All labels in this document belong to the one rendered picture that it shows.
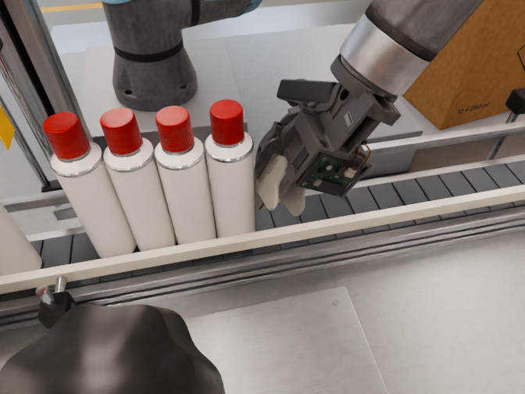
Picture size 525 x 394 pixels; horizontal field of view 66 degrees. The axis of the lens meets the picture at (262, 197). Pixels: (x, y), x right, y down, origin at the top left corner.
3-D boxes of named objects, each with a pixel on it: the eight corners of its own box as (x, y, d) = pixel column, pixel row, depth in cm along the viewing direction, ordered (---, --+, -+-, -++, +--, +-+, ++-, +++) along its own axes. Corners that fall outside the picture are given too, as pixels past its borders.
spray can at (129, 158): (135, 259, 52) (82, 134, 37) (141, 227, 55) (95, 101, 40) (176, 259, 52) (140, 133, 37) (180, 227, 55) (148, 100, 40)
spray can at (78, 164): (98, 268, 51) (27, 143, 36) (98, 236, 54) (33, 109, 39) (139, 259, 52) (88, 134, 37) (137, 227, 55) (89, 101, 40)
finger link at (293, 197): (266, 236, 49) (308, 184, 44) (256, 200, 53) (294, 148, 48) (287, 240, 50) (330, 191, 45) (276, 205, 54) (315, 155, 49)
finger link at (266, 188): (244, 232, 47) (285, 178, 42) (236, 195, 51) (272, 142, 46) (266, 236, 49) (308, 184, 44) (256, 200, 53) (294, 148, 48)
